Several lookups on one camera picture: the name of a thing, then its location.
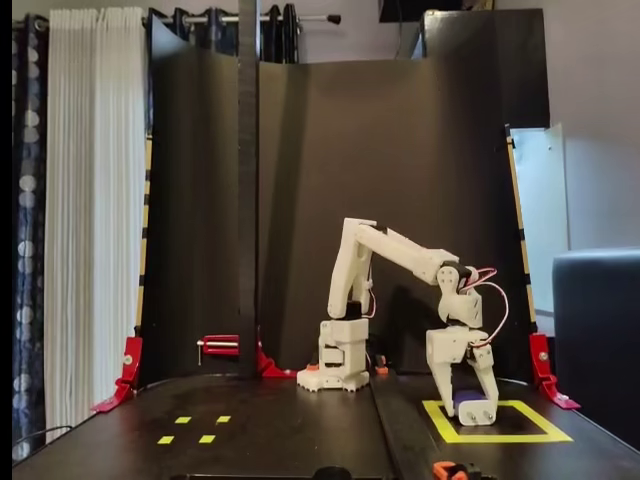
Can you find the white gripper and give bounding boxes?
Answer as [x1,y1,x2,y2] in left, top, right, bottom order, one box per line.
[425,264,502,418]

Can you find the blue white charger block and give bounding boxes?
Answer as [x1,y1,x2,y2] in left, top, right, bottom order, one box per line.
[452,387,497,428]

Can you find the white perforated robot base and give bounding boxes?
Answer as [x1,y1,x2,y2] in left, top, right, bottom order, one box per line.
[296,368,372,395]

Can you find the yellow tape square outline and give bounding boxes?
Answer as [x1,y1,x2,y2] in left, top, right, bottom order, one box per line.
[421,398,575,445]

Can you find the red corner clamp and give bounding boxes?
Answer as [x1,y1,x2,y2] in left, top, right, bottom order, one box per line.
[91,336,145,414]
[528,332,582,411]

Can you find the yellow black striped strip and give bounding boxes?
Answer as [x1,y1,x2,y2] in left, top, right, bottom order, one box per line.
[133,137,153,336]
[503,123,539,336]

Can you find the dark blue armchair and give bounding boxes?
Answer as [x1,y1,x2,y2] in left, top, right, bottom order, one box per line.
[551,247,640,451]

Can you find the white cabinet door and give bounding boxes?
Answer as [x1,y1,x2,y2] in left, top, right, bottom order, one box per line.
[507,122,571,336]

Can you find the black backdrop sheet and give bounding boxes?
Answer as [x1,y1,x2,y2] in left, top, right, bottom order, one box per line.
[137,8,551,391]

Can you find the red C clamp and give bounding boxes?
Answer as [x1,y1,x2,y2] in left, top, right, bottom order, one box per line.
[196,334,241,366]

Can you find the black vertical pole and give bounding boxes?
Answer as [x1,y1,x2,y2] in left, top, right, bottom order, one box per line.
[237,0,260,381]

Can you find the dark bunched curtain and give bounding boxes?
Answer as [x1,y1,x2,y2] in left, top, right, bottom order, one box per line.
[258,2,301,64]
[149,5,240,57]

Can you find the silver curtain rod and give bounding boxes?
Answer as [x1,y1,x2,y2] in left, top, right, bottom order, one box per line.
[144,13,342,26]

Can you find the white pleated curtain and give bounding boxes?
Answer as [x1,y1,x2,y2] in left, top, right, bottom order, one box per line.
[44,7,149,444]

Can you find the dark patterned curtain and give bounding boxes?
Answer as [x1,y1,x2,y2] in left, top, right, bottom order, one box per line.
[12,14,51,464]

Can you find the red pole base bracket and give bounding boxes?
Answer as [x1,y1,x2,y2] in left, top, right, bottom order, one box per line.
[256,327,297,380]

